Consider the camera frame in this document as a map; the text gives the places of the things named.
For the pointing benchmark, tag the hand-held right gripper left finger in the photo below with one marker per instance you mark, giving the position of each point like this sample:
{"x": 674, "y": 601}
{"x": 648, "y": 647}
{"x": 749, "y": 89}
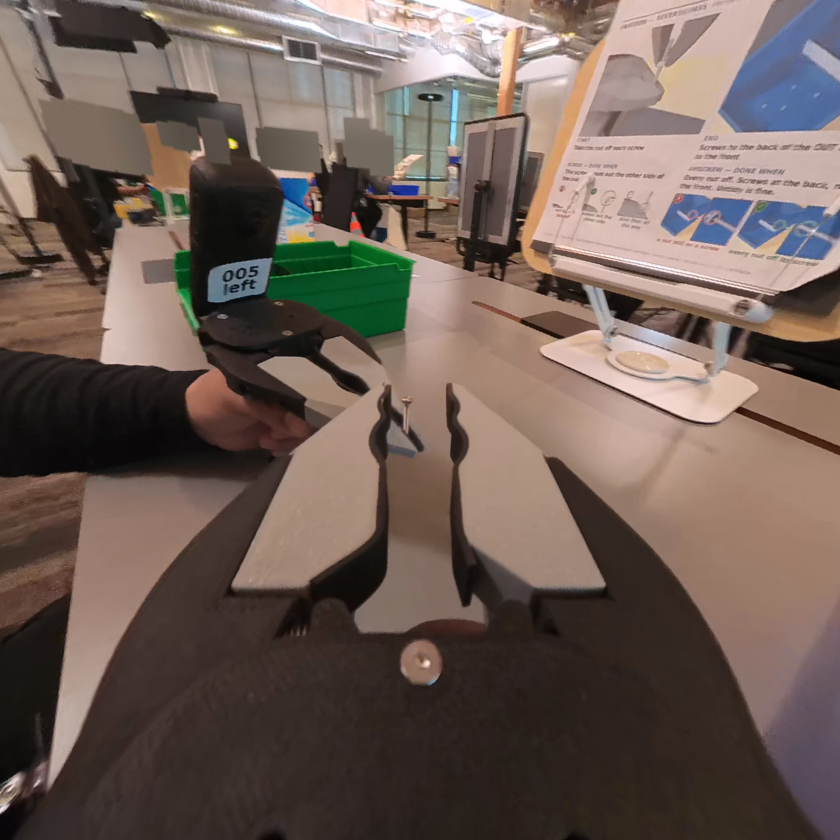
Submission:
{"x": 315, "y": 518}

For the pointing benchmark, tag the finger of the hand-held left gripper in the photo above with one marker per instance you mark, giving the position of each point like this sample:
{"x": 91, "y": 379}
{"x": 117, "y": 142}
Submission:
{"x": 289, "y": 384}
{"x": 348, "y": 348}

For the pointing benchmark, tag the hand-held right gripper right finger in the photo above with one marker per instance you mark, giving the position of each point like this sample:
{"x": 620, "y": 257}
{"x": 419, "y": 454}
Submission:
{"x": 525, "y": 525}

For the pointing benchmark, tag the green plastic bin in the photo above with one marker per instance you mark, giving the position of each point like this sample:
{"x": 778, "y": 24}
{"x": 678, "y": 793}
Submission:
{"x": 354, "y": 295}

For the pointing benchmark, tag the small metal screw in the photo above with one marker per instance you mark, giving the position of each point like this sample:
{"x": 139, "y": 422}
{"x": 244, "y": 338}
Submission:
{"x": 407, "y": 417}

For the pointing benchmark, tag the person's left forearm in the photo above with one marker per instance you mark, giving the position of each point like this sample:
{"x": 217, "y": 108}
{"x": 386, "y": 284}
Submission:
{"x": 98, "y": 413}

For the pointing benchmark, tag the grey desk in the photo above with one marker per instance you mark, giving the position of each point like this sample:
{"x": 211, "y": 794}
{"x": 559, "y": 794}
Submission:
{"x": 656, "y": 492}

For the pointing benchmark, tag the person's left hand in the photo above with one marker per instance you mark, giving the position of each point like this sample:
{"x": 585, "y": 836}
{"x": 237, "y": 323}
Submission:
{"x": 229, "y": 413}

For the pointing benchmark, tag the wipes canister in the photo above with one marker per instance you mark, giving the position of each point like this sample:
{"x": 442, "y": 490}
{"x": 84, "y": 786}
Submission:
{"x": 295, "y": 216}

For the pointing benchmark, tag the dark jacket on chair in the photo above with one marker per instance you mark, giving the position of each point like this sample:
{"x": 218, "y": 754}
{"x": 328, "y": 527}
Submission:
{"x": 62, "y": 203}

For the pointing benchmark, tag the black floor lamp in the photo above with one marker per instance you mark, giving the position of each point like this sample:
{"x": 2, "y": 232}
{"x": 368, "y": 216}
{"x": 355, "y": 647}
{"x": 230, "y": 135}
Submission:
{"x": 430, "y": 164}

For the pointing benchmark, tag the black flat pad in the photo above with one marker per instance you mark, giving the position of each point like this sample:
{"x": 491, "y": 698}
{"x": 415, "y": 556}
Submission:
{"x": 558, "y": 321}

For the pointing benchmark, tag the grey panel on black stand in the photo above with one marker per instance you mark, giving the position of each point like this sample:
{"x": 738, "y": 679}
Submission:
{"x": 492, "y": 177}

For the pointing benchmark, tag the white document stand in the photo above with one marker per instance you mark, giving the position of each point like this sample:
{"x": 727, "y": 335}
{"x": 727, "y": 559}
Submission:
{"x": 709, "y": 394}

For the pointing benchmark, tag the person's black clothing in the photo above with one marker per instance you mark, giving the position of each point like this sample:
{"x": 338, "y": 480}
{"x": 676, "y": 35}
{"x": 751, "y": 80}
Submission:
{"x": 26, "y": 689}

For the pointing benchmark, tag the instruction sheet on white stand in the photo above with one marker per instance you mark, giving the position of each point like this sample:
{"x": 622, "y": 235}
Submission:
{"x": 810, "y": 321}

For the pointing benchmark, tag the black wall screen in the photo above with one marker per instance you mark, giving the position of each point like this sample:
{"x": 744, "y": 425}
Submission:
{"x": 170, "y": 105}

